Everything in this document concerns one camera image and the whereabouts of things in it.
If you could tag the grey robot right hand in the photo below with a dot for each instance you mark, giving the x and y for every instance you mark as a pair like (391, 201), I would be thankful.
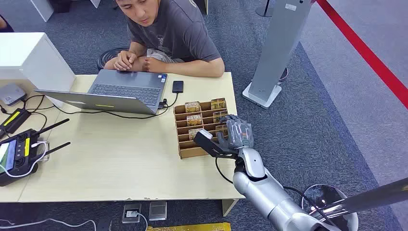
(239, 134)

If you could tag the person's left forearm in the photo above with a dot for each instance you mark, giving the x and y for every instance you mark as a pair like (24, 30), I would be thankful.
(194, 67)

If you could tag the small grey router box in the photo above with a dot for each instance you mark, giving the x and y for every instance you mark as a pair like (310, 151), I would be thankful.
(11, 94)

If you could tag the grey round stand base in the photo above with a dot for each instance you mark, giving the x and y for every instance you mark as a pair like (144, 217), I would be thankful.
(264, 9)

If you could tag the black round stool base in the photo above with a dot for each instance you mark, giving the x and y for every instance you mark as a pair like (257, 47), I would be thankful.
(108, 55)

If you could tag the yellow floor strip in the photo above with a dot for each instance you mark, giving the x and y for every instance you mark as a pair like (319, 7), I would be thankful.
(191, 227)

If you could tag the black remote controller with antennas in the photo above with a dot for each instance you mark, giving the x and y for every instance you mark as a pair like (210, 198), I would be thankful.
(19, 156)

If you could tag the red barrier belt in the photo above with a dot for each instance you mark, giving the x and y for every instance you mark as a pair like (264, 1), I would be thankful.
(366, 52)

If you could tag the floor socket with plug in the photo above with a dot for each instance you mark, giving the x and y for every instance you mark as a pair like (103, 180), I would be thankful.
(131, 213)

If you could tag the grey standing kiosk pillar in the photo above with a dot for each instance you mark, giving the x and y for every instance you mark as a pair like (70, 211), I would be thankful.
(277, 47)

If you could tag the small black external drive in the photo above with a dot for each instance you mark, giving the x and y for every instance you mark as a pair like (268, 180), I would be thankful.
(178, 86)

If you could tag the grey open laptop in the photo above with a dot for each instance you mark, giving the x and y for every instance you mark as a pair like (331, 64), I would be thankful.
(127, 92)

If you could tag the person's right hand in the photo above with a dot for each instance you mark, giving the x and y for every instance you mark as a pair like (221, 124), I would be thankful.
(125, 60)

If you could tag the hotel key card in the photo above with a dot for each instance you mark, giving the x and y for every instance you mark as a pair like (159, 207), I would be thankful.
(221, 129)
(193, 134)
(194, 120)
(192, 107)
(218, 103)
(218, 115)

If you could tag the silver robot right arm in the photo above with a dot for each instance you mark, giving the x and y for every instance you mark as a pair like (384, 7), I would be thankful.
(271, 194)

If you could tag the chrome stanchion pole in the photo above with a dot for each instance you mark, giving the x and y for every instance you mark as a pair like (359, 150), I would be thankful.
(366, 197)

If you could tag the person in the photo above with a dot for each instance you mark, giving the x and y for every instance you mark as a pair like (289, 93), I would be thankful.
(178, 28)

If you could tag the black adapter with yellow label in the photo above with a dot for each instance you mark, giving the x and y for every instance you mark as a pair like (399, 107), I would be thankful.
(14, 120)

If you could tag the white box cabinet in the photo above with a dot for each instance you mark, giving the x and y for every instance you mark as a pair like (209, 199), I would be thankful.
(28, 60)

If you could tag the wooden slotted card holder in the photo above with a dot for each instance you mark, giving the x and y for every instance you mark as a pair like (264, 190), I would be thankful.
(191, 150)

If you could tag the person's right forearm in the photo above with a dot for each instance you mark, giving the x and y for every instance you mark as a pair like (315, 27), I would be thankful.
(137, 51)

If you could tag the white furniture leg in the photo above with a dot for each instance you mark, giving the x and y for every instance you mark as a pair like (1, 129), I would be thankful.
(43, 9)

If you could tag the chrome stanchion base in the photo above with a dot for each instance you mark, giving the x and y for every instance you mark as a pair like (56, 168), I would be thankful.
(325, 196)

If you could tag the silver floor socket cover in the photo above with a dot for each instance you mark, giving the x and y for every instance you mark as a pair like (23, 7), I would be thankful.
(157, 210)

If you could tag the person's left hand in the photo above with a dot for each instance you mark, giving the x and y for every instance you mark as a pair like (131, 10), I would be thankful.
(153, 65)

